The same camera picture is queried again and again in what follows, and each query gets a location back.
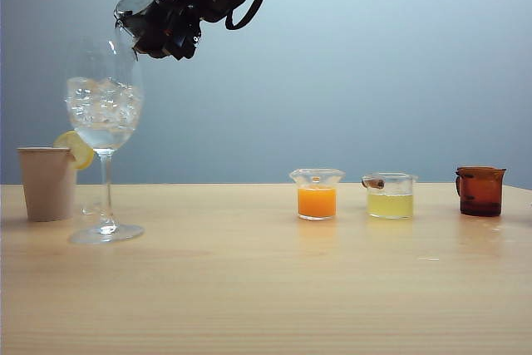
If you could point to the smoky grey glass measuring cup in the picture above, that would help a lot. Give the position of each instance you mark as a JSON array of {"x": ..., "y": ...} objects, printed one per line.
[{"x": 135, "y": 6}]

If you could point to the beige paper cup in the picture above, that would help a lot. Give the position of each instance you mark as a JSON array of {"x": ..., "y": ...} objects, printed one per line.
[{"x": 47, "y": 184}]

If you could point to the clear cup with orange juice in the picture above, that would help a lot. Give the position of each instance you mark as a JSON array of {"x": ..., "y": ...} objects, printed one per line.
[{"x": 316, "y": 201}]

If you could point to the clear cup with yellow juice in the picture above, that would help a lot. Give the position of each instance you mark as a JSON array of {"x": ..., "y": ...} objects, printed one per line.
[{"x": 390, "y": 203}]

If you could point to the amber glass measuring cup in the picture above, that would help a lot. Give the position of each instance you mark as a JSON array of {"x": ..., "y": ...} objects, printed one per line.
[{"x": 480, "y": 193}]

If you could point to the large clear wine glass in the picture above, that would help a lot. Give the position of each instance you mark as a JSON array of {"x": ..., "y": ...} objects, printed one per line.
[{"x": 104, "y": 122}]

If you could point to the yellow lemon slice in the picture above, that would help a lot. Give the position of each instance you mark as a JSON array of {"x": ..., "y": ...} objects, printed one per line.
[{"x": 79, "y": 149}]

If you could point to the small clear glass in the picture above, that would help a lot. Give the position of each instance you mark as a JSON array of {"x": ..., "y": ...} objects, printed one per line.
[{"x": 91, "y": 207}]

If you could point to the brown cinnamon stick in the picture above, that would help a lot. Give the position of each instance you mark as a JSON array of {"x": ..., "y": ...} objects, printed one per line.
[{"x": 374, "y": 183}]

